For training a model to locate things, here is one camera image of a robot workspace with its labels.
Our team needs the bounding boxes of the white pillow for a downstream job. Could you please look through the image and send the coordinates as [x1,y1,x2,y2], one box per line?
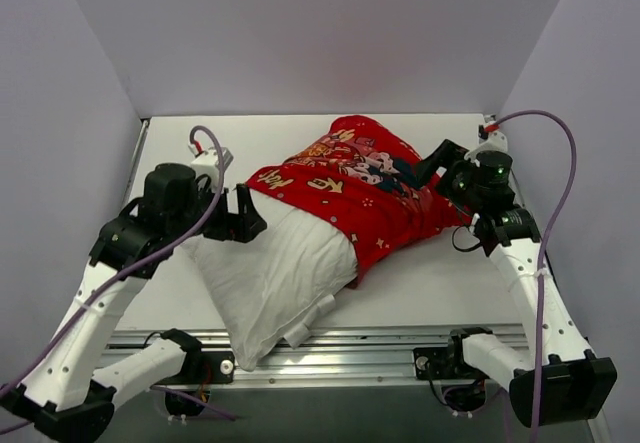
[182,192,357,371]

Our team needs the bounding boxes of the red printed pillowcase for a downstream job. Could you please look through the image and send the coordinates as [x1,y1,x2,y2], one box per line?
[247,115,468,276]

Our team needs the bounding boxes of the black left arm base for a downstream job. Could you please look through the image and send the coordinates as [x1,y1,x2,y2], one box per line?
[190,350,236,385]

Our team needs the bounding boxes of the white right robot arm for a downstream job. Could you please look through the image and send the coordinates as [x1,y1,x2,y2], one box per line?
[415,139,617,429]

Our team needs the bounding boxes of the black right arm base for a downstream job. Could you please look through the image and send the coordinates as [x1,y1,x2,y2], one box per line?
[412,345,488,380]

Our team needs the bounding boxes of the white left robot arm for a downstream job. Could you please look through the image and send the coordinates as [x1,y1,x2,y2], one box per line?
[1,163,267,442]

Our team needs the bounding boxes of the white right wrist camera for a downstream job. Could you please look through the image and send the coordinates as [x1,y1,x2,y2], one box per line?
[477,124,508,153]

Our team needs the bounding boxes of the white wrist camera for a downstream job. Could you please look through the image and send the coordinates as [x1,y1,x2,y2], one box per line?
[477,124,508,153]
[189,147,234,181]

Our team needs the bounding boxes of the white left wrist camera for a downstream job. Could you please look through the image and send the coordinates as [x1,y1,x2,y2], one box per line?
[189,147,234,181]

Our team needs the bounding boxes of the aluminium side rail left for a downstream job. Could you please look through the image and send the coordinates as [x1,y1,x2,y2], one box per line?
[82,117,151,344]

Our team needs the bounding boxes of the aluminium side rail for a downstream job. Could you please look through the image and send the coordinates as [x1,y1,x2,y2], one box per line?
[483,112,551,264]
[82,117,151,344]

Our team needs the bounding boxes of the aluminium side rail right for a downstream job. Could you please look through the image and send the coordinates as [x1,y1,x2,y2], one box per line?
[483,112,551,264]

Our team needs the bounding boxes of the aluminium front mounting rail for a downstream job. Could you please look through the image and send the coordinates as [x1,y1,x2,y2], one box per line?
[99,323,531,389]

